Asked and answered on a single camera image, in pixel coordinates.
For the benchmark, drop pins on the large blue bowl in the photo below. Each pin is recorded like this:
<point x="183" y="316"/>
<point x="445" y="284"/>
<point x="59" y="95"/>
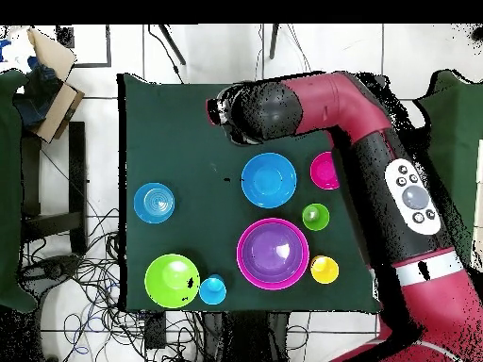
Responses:
<point x="268" y="181"/>

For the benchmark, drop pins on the purple bowl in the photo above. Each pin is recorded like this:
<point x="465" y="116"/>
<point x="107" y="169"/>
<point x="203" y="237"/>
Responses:
<point x="264" y="252"/>

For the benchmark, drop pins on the large pink bowl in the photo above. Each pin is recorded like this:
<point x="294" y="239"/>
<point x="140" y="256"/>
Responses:
<point x="240" y="260"/>

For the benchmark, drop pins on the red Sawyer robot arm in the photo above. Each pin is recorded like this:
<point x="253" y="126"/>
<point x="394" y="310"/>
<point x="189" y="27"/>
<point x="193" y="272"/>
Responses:
<point x="339" y="102"/>

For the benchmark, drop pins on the green cup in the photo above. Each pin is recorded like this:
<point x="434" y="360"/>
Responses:
<point x="320" y="222"/>

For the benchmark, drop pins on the small pink bowl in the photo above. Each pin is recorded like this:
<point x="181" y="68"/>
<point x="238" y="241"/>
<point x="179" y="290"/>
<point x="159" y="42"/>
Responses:
<point x="323" y="170"/>

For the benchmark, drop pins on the small translucent blue bowl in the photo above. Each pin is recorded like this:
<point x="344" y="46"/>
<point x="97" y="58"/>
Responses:
<point x="153" y="203"/>

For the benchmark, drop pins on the blue cup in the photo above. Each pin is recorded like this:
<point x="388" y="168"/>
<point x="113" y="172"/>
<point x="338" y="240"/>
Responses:
<point x="213" y="290"/>

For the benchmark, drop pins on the dark green tablecloth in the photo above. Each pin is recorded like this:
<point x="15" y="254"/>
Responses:
<point x="169" y="132"/>

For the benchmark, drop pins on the yellow cup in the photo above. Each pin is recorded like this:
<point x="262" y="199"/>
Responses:
<point x="325" y="270"/>

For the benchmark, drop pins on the green bowl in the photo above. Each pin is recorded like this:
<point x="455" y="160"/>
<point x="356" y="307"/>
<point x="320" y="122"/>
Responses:
<point x="168" y="281"/>

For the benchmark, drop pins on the black floor box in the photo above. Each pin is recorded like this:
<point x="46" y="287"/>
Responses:
<point x="155" y="332"/>

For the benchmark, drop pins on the black tripod leg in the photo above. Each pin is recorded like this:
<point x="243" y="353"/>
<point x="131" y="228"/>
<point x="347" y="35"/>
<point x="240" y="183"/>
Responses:
<point x="274" y="41"/>
<point x="171" y="44"/>

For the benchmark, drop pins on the dark blue bag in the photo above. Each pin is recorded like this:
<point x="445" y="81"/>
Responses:
<point x="37" y="98"/>

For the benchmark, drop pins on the green cloth side table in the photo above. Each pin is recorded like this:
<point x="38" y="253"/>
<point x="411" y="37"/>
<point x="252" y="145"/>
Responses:
<point x="460" y="113"/>
<point x="9" y="188"/>

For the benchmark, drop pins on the cardboard box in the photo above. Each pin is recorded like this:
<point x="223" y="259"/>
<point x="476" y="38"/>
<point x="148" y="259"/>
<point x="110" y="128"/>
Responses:
<point x="53" y="52"/>

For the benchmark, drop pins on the black chair frame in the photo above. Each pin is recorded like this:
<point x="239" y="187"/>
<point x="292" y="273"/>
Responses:
<point x="77" y="169"/>

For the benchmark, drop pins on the grey pedestal foot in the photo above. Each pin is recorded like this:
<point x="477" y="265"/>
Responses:
<point x="53" y="266"/>

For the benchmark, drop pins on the black square frame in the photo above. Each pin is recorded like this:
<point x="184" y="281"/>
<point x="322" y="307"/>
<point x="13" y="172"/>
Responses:
<point x="109" y="45"/>

